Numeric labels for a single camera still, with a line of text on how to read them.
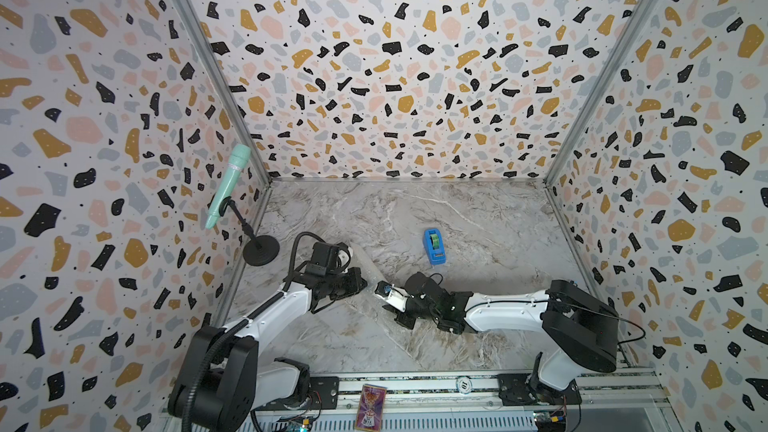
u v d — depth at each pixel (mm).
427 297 634
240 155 773
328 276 735
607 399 746
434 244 1001
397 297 716
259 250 993
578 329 445
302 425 702
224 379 402
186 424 343
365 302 885
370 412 701
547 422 714
